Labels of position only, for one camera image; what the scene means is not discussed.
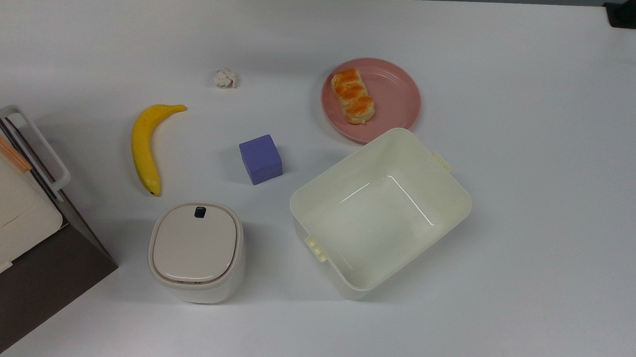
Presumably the dark brown wooden cabinet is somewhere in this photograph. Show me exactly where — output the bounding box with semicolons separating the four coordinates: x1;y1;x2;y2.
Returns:
0;81;130;357

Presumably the pink round plate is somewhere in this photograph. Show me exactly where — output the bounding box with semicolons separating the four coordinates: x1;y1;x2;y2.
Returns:
318;55;424;148

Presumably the orange glazed bread piece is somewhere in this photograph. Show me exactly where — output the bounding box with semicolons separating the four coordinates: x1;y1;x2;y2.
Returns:
328;66;378;126

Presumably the cream open plastic bin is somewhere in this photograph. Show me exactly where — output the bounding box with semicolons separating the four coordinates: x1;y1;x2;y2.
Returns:
284;121;477;308

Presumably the crumpled white paper ball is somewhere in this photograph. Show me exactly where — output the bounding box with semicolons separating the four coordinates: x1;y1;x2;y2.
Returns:
214;67;240;90

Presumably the black table clamp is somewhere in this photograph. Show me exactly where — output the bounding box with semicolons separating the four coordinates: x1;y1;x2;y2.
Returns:
602;0;636;30

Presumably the white cabinet door handle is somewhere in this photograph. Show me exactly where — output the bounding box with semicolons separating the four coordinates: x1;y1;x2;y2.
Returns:
0;105;76;193

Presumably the purple cube block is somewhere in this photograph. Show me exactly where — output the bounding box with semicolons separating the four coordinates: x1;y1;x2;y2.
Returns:
236;132;286;187

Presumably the small beige lidded trash can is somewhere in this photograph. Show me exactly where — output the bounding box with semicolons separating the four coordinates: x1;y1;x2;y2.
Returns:
145;199;249;307

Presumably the yellow banana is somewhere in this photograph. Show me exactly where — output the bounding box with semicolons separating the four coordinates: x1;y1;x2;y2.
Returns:
128;101;188;198

